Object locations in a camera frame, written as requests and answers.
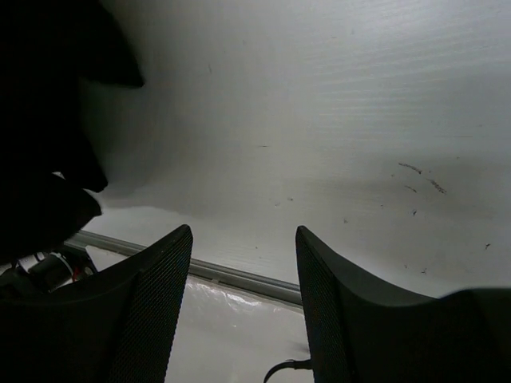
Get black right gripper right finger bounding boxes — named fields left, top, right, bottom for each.
left=295, top=226, right=510, bottom=382

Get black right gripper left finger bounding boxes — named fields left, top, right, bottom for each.
left=1, top=225, right=193, bottom=382

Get black pleated skirt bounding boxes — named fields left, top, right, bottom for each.
left=1, top=1, right=145, bottom=263

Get black cable at base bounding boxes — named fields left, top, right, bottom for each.
left=263, top=357, right=313, bottom=383

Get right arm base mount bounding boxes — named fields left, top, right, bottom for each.
left=1, top=249, right=97, bottom=299

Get aluminium table edge rail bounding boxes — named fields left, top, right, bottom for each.
left=65, top=231, right=302, bottom=306

